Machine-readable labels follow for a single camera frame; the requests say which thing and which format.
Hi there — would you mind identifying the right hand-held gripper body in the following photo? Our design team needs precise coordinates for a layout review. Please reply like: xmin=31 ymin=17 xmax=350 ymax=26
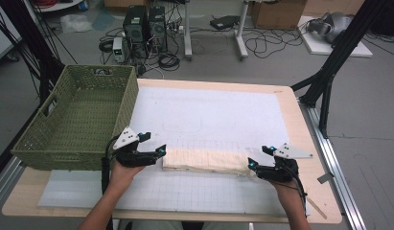
xmin=255 ymin=142 xmax=314 ymax=184

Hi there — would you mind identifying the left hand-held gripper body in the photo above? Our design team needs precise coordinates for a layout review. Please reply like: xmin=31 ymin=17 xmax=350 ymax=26
xmin=112 ymin=126 xmax=158 ymax=169

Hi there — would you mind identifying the cream egg print cloth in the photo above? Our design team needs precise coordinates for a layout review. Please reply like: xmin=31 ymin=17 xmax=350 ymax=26
xmin=161 ymin=148 xmax=255 ymax=176

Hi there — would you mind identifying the green woven basket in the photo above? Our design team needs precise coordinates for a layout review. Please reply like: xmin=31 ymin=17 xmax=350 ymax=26
xmin=11 ymin=64 xmax=140 ymax=172

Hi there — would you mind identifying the person's left hand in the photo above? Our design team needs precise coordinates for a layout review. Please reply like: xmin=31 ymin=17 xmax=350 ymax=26
xmin=109 ymin=159 xmax=147 ymax=190

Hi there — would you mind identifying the person's right hand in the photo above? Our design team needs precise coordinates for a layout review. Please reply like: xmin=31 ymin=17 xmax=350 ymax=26
xmin=268 ymin=173 xmax=306 ymax=207

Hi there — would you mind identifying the grey tape piece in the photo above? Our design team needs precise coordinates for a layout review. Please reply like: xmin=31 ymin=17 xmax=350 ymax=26
xmin=316 ymin=172 xmax=336 ymax=185

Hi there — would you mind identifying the small white power supply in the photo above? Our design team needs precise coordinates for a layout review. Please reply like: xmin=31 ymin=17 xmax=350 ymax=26
xmin=112 ymin=36 xmax=127 ymax=64

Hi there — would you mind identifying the black computer tower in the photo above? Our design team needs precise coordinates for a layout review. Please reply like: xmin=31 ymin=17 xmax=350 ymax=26
xmin=122 ymin=5 xmax=150 ymax=59
xmin=148 ymin=6 xmax=169 ymax=54

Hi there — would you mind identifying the white floor board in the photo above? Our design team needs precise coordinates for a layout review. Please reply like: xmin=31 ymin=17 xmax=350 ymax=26
xmin=298 ymin=15 xmax=374 ymax=58

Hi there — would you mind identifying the black metal stand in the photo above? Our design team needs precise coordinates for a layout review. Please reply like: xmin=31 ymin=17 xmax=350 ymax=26
xmin=290 ymin=0 xmax=390 ymax=140
xmin=0 ymin=0 xmax=79 ymax=106

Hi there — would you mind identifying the clear plastic bag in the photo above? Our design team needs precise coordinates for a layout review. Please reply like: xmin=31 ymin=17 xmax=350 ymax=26
xmin=59 ymin=12 xmax=93 ymax=35

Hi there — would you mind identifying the flat black box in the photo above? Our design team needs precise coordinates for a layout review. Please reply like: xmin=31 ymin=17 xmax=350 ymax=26
xmin=209 ymin=14 xmax=241 ymax=31

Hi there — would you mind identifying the brown cardboard box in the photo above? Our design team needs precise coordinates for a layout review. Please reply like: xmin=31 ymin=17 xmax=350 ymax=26
xmin=303 ymin=0 xmax=366 ymax=17
xmin=251 ymin=0 xmax=308 ymax=31

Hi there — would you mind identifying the grey rounded device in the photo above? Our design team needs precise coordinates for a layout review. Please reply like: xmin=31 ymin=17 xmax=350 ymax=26
xmin=306 ymin=11 xmax=354 ymax=44

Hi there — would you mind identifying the white cabinet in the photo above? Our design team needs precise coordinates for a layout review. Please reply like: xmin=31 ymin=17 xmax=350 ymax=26
xmin=0 ymin=9 xmax=23 ymax=62

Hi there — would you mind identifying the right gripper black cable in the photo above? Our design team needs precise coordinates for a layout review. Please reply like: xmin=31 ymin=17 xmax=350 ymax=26
xmin=289 ymin=166 xmax=309 ymax=219

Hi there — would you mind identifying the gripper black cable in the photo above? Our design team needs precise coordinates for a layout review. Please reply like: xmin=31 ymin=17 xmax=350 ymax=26
xmin=101 ymin=135 xmax=121 ymax=230
xmin=289 ymin=166 xmax=309 ymax=219

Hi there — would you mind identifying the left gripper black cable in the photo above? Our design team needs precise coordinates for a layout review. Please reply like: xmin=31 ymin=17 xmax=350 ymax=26
xmin=101 ymin=135 xmax=121 ymax=230

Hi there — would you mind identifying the aluminium rail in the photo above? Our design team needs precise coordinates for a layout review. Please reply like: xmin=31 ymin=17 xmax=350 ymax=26
xmin=0 ymin=156 xmax=26 ymax=209
xmin=301 ymin=100 xmax=368 ymax=230

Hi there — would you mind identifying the black cable bundle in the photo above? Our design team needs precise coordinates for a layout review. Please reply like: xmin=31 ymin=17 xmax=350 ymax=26
xmin=98 ymin=27 xmax=183 ymax=73

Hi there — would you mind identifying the black cable tangle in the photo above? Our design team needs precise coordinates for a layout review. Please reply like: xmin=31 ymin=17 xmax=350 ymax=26
xmin=243 ymin=27 xmax=304 ymax=60

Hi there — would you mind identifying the white desk frame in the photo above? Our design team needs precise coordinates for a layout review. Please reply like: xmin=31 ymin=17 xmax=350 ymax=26
xmin=183 ymin=0 xmax=250 ymax=61

